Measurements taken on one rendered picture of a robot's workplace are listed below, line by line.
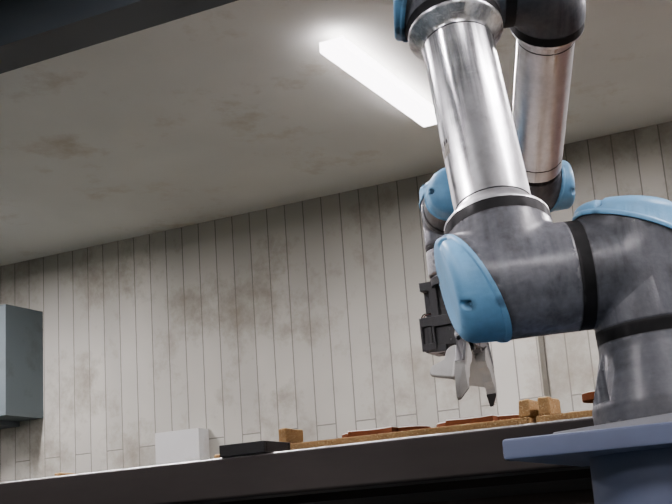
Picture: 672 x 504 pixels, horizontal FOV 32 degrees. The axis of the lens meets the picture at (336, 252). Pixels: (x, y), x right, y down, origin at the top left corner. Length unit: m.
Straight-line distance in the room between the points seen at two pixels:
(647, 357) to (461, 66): 0.40
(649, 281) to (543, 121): 0.47
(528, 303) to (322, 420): 6.36
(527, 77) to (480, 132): 0.30
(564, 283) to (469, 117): 0.23
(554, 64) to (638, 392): 0.54
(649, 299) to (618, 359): 0.07
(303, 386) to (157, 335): 1.24
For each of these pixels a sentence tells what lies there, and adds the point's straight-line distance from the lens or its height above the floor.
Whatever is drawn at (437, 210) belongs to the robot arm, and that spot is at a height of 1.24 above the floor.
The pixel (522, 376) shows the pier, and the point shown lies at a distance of 6.89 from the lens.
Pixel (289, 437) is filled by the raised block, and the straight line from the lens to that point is 1.82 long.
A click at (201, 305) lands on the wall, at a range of 8.08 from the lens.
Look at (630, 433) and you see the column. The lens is 1.10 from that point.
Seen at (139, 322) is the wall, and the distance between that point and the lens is 8.37.
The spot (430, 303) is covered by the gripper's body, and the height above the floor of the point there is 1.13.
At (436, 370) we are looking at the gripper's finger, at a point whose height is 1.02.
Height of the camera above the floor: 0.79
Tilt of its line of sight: 14 degrees up
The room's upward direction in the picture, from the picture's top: 4 degrees counter-clockwise
